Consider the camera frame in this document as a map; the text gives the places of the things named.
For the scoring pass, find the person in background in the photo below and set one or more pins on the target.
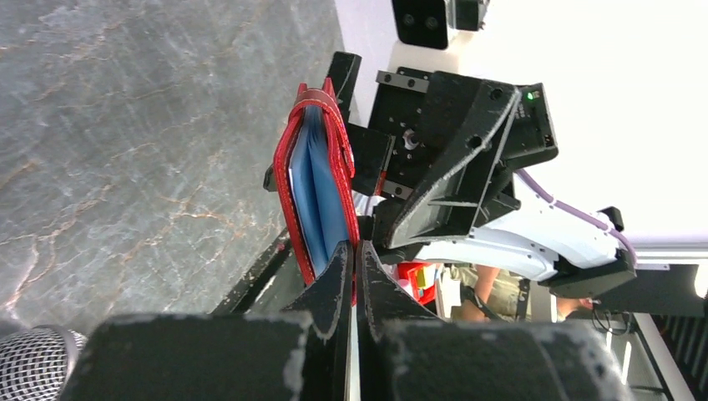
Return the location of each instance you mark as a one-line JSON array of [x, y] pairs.
[[496, 288]]

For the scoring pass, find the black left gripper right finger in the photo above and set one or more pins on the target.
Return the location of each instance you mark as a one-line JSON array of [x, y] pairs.
[[408, 353]]

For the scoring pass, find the black microphone with silver grille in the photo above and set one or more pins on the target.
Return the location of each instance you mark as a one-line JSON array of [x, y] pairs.
[[37, 362]]

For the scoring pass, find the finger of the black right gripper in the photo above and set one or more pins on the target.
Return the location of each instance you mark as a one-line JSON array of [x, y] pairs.
[[343, 73], [465, 123]]

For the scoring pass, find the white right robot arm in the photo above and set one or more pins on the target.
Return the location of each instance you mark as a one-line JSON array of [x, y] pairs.
[[573, 253]]

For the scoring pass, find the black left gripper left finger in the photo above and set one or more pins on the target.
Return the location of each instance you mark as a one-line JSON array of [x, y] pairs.
[[298, 353]]

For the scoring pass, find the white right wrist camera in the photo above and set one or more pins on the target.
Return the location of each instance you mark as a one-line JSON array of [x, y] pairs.
[[432, 23]]

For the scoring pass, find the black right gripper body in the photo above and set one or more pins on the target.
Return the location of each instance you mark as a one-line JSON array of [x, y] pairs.
[[389, 157]]

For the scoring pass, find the red leather card holder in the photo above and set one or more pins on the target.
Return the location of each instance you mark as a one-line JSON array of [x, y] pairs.
[[313, 167]]

